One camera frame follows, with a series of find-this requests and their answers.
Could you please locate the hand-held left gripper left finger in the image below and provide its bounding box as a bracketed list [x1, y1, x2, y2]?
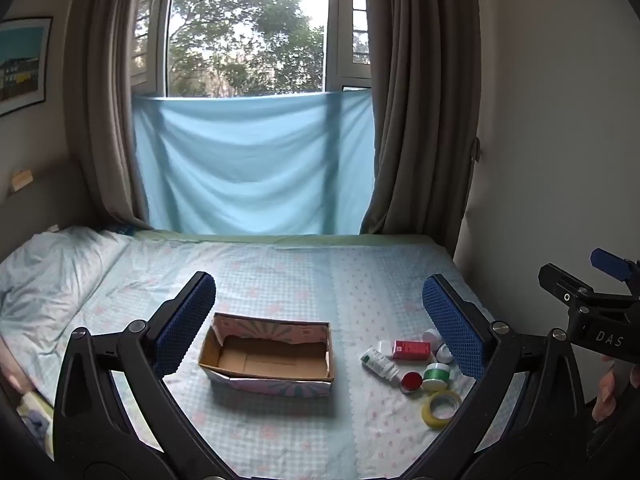
[52, 271, 236, 480]

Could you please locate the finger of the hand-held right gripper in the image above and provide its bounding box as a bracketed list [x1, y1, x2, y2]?
[590, 248, 640, 283]
[538, 263, 596, 311]

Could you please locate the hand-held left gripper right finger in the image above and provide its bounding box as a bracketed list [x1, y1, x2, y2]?
[400, 274, 588, 480]

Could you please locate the red bottle with white cap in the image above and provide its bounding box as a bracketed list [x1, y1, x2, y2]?
[378, 340, 432, 361]

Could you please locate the white jar with green label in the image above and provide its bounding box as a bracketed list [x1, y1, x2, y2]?
[422, 362, 450, 392]

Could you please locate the white bottle with green label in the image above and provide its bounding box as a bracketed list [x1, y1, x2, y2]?
[361, 347, 402, 386]

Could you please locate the yellow tape roll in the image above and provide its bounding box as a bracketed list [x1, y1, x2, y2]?
[421, 390, 463, 429]

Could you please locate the cardboard box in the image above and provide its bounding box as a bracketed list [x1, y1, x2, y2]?
[198, 312, 335, 397]

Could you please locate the person's right hand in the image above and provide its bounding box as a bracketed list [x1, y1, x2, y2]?
[592, 355, 640, 423]

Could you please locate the green mattress cover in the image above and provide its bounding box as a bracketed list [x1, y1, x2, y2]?
[132, 230, 436, 250]

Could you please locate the checked pillow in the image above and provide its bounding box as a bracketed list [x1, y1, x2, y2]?
[0, 226, 132, 346]

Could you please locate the light blue hanging cloth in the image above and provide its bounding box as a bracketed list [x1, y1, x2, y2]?
[131, 87, 377, 237]

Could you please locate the brown curtain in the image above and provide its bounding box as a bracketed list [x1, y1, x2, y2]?
[360, 0, 483, 253]
[62, 0, 178, 228]

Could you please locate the tree outside window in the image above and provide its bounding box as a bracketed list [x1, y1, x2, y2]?
[167, 0, 326, 98]

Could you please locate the framed wall poster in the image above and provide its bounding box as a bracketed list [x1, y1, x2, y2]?
[0, 16, 54, 118]

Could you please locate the window with white frame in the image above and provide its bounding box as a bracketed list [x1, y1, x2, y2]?
[131, 0, 373, 99]

